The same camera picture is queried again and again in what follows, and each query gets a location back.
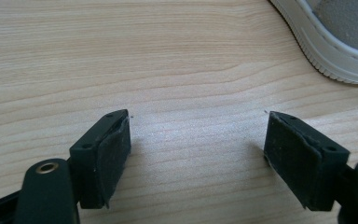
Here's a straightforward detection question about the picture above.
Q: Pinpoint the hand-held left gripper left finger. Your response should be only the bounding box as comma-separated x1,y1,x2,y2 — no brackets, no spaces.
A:
69,108,132,210

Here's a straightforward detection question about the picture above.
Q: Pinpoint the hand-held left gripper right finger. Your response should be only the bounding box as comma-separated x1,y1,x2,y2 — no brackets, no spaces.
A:
262,110,351,213

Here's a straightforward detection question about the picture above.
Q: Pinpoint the white and grey sneaker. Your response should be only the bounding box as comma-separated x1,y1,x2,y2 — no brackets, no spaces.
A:
268,0,358,86

